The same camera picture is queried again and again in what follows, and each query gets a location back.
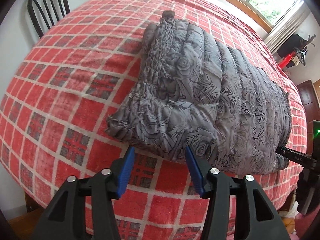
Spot grey quilted patterned jacket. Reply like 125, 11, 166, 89
106, 10, 291, 175

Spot black and red hanging clothes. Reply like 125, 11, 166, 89
277, 34, 317, 69

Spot pink garment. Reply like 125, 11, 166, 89
295, 209, 319, 238

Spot red plaid bed blanket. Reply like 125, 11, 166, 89
1, 0, 307, 239

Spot dark wooden door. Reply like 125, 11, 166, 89
297, 80, 319, 140

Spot grey window curtain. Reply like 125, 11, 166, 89
264, 0, 311, 54

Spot black metal chair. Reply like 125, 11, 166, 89
27, 0, 71, 37

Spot black camera box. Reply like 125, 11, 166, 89
312, 120, 320, 158

